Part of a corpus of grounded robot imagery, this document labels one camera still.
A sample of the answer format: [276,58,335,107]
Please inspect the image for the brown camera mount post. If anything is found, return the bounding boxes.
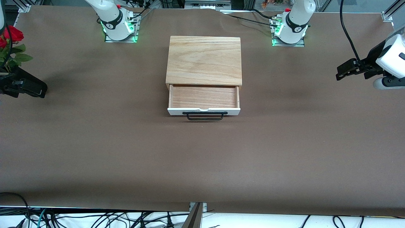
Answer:
[181,203,203,228]

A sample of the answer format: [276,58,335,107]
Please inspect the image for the black metal drawer handle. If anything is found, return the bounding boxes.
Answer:
[183,111,228,121]

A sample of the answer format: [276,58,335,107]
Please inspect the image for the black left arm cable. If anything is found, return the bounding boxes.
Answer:
[340,0,362,64]

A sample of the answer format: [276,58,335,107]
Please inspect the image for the grey network switch box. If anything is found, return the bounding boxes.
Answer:
[184,0,232,9]

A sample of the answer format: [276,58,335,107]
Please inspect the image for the black floor cable tangle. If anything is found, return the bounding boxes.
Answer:
[47,211,190,228]

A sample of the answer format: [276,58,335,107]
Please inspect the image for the teal floor cable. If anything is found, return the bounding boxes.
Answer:
[36,208,47,228]

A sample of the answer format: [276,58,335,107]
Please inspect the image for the white-fronted wooden drawer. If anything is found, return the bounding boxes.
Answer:
[167,84,241,116]

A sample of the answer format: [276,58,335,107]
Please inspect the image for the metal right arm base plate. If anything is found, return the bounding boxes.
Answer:
[104,13,140,43]

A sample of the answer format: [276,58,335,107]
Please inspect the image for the silver metal bracket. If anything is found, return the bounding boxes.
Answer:
[189,202,208,212]

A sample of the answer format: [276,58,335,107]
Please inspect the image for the black cylindrical vase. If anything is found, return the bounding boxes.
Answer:
[9,66,48,98]

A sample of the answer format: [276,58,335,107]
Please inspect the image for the black looped floor cable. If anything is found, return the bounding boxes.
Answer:
[0,192,31,228]

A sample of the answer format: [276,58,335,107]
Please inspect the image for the red rose with leaves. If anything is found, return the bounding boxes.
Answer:
[0,25,34,73]

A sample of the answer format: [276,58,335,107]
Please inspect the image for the black base power cable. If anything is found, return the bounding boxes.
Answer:
[226,14,281,26]
[126,0,156,21]

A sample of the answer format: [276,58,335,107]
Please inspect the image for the light wooden cabinet box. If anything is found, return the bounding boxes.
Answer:
[165,36,243,91]

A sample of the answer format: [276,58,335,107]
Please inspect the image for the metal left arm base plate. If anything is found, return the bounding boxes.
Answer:
[270,16,306,47]

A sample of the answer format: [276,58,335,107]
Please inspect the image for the brown table cover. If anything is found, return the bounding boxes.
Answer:
[0,5,405,218]

